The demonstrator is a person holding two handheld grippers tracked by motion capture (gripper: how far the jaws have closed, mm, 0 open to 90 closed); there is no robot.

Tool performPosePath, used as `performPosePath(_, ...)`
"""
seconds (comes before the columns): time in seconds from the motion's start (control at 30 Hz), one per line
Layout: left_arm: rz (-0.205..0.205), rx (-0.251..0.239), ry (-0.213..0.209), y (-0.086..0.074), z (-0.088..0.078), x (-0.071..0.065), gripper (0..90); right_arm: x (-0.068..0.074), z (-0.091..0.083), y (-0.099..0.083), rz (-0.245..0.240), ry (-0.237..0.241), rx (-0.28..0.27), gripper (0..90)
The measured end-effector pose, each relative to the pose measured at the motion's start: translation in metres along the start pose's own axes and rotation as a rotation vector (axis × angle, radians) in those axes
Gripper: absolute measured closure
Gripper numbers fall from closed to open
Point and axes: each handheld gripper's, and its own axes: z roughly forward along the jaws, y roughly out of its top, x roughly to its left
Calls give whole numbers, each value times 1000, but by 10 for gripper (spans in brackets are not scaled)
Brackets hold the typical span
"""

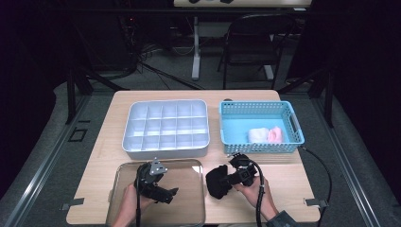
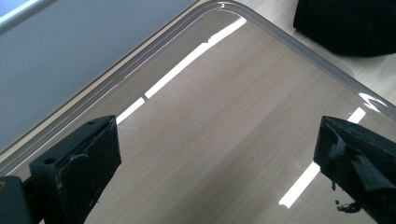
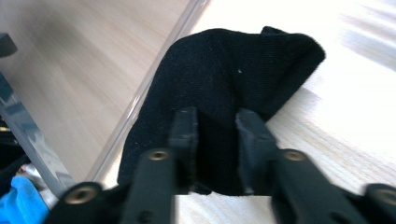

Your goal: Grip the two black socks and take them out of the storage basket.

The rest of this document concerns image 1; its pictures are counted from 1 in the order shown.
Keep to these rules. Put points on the person's left hand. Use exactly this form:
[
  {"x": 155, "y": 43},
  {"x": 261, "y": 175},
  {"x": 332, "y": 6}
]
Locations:
[{"x": 132, "y": 201}]

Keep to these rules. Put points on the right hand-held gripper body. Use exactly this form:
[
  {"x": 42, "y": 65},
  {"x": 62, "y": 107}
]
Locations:
[{"x": 246, "y": 173}]

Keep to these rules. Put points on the grey divided storage box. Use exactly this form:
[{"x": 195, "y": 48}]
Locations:
[{"x": 151, "y": 154}]

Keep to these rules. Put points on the black folding chair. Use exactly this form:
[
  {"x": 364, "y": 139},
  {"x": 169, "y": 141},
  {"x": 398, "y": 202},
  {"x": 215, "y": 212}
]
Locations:
[{"x": 252, "y": 34}]

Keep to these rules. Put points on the dark equipment rack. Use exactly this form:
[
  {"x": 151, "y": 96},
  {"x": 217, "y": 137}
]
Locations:
[{"x": 129, "y": 38}]

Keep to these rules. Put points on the aluminium floor rail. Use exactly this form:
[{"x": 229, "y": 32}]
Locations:
[
  {"x": 356, "y": 186},
  {"x": 38, "y": 176}
]

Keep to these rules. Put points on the transparent box lid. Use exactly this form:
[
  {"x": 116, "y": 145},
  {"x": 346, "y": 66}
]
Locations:
[{"x": 186, "y": 201}]

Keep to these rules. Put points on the white desk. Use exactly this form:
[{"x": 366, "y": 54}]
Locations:
[{"x": 196, "y": 47}]

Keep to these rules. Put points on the pink sock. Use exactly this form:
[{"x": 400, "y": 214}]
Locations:
[{"x": 275, "y": 135}]

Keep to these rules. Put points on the black sock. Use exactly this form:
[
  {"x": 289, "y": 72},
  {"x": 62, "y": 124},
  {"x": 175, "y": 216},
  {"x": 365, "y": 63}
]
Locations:
[{"x": 216, "y": 184}]

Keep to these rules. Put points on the blue plastic basket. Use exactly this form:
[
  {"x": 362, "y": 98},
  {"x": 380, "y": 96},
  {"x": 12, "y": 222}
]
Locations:
[{"x": 252, "y": 118}]

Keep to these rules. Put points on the black metal stand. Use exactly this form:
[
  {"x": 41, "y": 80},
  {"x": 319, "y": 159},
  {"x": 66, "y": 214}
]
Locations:
[
  {"x": 329, "y": 101},
  {"x": 71, "y": 94}
]

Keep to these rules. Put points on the grey metal bracket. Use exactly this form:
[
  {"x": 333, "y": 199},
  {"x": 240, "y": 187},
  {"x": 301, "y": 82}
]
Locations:
[
  {"x": 72, "y": 203},
  {"x": 315, "y": 202}
]

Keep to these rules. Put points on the person's right hand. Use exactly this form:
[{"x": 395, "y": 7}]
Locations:
[{"x": 257, "y": 195}]

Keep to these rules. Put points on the white sock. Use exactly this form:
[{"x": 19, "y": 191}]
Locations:
[{"x": 258, "y": 135}]

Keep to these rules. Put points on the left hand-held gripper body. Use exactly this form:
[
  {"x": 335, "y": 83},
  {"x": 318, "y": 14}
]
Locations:
[{"x": 148, "y": 183}]

